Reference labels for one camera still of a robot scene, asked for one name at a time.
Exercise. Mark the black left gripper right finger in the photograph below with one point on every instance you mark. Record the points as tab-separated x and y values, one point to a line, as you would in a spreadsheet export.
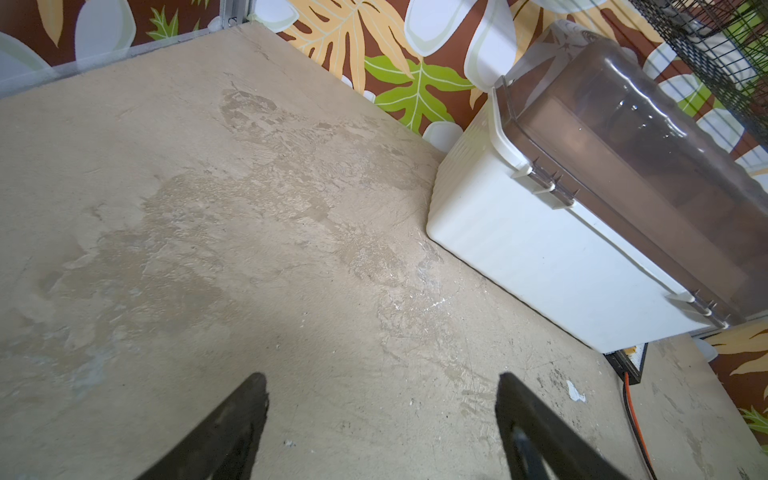
537	443

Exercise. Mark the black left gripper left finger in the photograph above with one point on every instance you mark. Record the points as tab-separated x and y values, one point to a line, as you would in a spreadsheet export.
225	444

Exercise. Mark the black battery pack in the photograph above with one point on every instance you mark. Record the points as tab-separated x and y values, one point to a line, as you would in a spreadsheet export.
629	363

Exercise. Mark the white box with brown lid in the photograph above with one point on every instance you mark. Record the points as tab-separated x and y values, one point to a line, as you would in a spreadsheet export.
584	191

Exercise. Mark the black wire basket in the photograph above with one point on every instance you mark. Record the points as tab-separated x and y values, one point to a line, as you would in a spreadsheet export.
725	45

